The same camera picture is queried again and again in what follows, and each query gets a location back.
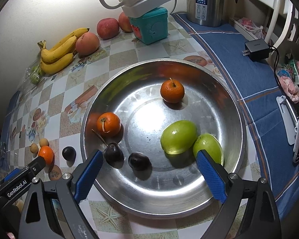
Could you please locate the orange tangerine small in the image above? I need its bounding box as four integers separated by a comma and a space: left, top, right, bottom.
38, 146, 54, 166

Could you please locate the dark plum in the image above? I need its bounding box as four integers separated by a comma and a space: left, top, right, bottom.
128, 152, 151, 171
62, 146, 77, 162

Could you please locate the dark cherry with stem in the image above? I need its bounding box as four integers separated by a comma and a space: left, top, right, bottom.
92, 129, 124, 169

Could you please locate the orange tangerine with stem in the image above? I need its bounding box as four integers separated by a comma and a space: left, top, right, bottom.
96, 112, 121, 138

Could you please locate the brown longan lower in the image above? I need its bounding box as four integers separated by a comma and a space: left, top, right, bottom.
30, 143, 39, 154

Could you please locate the brown longan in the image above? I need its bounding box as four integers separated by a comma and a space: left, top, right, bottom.
30, 143, 39, 154
39, 138, 49, 147

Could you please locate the brown longan upper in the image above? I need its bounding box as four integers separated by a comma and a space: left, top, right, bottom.
39, 138, 49, 147

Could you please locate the bag of green fruit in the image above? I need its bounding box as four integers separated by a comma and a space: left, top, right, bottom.
19, 63, 45, 93

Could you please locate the white phone stand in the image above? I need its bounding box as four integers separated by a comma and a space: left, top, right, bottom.
276, 96, 298, 145

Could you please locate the yellow banana bottom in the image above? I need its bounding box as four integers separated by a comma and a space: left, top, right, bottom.
40, 53, 75, 74

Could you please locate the yellow banana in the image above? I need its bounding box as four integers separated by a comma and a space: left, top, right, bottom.
50, 27, 90, 51
38, 36, 77, 63
40, 53, 75, 74

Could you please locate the blue checked cloth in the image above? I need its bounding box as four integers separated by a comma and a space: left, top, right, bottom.
172, 14, 299, 218

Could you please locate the large steel basin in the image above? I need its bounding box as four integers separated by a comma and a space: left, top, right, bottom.
81, 59, 246, 219

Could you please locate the yellow banana middle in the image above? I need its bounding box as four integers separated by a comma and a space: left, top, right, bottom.
38, 36, 77, 63

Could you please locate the pink snack bag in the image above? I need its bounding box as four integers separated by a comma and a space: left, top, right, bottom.
275, 59, 299, 103

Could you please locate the peach-coloured apple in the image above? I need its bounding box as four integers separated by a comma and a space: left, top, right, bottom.
75, 32, 100, 57

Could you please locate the yellow banana top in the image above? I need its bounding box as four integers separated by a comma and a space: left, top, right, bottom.
50, 27, 90, 51

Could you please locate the red apple middle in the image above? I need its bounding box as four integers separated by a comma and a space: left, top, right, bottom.
96, 18, 120, 40

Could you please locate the red apple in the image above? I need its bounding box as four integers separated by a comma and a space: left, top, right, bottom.
118, 12, 133, 33
96, 18, 120, 40

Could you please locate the black power adapter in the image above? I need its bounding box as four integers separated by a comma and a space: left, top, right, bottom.
242, 39, 270, 62

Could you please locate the red apple right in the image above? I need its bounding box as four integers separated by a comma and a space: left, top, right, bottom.
118, 12, 133, 33

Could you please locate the teal plastic box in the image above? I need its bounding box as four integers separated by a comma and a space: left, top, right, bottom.
129, 7, 168, 45

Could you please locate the pink plastic bag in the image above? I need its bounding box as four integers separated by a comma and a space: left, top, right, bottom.
238, 17, 266, 39

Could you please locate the steel thermos kettle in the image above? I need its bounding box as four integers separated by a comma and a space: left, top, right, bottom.
186, 0, 225, 27

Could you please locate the black adapter cable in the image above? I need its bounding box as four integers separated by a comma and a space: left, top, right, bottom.
269, 45, 298, 105

